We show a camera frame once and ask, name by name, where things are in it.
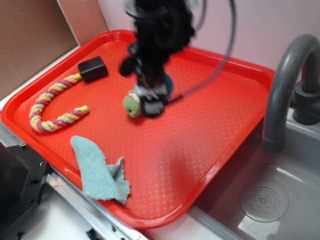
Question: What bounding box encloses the green plush frog toy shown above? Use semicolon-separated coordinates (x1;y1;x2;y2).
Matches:
122;90;141;118

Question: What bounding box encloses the light blue cloth rag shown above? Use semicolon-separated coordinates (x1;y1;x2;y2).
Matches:
70;136;131;205

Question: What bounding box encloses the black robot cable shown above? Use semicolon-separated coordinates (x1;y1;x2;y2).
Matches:
167;0;237;107

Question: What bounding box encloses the red plastic tray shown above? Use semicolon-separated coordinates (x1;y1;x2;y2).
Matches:
0;30;275;229

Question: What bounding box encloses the grey sink basin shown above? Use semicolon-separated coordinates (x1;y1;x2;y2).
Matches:
188;119;320;240

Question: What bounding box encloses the sink drain strainer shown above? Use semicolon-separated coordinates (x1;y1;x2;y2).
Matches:
239;181;289;223

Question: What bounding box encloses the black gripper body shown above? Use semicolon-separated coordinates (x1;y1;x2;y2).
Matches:
118;0;197;98

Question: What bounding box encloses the black square block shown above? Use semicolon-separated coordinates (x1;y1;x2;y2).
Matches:
77;56;109;83

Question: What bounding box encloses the multicolour twisted rope toy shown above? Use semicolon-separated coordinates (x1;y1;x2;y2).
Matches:
28;73;90;133

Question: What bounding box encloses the blue ball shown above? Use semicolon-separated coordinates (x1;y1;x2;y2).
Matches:
164;74;173;96

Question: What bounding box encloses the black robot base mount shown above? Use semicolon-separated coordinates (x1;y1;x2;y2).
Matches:
0;144;48;237

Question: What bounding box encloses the grey sink faucet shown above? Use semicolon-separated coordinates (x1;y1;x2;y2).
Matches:
262;34;320;153

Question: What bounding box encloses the brown cardboard panel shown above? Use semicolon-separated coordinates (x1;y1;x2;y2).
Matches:
0;0;108;100

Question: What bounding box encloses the gripper finger with cyan pad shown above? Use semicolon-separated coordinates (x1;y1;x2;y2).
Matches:
140;96;168;118
134;84;150;99

